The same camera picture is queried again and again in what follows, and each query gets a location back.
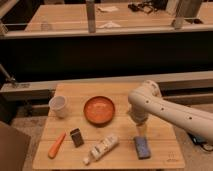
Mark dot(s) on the white tube bottle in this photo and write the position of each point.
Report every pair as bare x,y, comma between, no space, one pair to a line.
101,148

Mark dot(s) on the dark brown eraser block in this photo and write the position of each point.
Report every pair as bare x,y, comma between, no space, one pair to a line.
76,137

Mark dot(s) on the brown cardboard box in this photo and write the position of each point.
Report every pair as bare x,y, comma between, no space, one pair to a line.
13,148

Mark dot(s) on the clear water bottle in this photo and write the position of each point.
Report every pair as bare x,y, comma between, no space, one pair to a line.
45,25

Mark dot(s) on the grey metal post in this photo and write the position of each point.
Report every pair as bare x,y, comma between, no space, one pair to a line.
187,11
90,8

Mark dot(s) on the orange carrot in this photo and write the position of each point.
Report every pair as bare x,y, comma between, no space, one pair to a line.
55,146

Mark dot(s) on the blue sponge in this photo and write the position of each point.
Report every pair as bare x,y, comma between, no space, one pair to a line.
142,148

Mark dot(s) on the white plastic cup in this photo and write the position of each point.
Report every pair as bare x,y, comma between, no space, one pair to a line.
57,105

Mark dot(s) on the white paper on desk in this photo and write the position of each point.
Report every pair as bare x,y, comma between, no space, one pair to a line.
108,9

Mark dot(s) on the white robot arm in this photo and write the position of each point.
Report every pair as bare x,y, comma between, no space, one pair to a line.
147,99

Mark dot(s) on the orange bowl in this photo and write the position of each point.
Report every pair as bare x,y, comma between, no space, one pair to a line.
99,110

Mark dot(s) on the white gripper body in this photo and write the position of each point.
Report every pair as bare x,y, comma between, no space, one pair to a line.
142,129

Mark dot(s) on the white crumpled paper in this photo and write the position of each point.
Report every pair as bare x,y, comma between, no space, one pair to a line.
109,24

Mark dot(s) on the grey metal post right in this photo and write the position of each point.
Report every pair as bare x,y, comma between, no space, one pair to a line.
187,11

